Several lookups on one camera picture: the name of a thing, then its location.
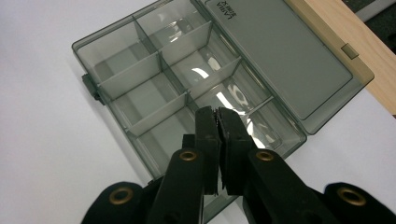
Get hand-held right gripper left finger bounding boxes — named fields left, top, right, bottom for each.
left=145, top=105, right=222, bottom=224

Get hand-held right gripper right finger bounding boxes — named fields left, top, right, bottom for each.
left=217, top=106, right=341, bottom=224

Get grey transparent compartment box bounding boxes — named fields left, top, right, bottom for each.
left=71, top=0, right=375, bottom=224

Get light wooden table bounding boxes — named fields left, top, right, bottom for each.
left=283, top=0, right=396, bottom=117

